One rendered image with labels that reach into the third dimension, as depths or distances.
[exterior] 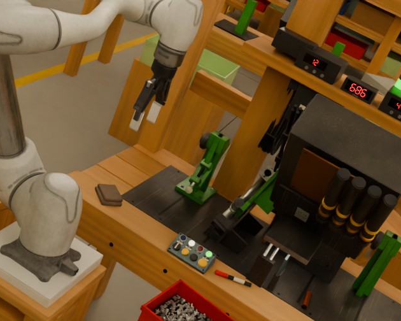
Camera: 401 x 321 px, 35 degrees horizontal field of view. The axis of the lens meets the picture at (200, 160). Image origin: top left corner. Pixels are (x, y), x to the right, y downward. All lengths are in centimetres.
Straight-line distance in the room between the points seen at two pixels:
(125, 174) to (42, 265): 75
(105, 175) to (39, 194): 71
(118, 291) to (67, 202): 161
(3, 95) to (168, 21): 50
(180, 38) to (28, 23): 53
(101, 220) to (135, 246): 16
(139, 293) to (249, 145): 119
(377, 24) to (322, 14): 672
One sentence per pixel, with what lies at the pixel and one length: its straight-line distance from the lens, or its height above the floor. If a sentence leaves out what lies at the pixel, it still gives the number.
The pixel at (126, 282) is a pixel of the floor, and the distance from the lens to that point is 349.
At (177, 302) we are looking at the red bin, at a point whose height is 88.
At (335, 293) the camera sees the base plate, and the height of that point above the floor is 90.
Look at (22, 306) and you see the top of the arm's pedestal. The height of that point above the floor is 83.
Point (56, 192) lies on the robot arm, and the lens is 184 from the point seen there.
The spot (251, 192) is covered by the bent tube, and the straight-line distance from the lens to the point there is 242.
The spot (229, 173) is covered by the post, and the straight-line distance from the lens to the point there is 269.
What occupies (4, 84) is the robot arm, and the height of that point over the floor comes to 139.
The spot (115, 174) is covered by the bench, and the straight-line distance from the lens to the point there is 256.
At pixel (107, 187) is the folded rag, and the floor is 93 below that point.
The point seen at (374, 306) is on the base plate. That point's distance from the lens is 254.
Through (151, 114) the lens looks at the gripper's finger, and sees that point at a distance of 207.
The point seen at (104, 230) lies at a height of 83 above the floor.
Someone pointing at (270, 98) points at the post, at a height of 136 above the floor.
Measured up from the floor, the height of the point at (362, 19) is 77.
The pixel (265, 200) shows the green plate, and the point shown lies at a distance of 226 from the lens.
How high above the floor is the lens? 214
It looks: 25 degrees down
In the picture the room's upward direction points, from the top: 24 degrees clockwise
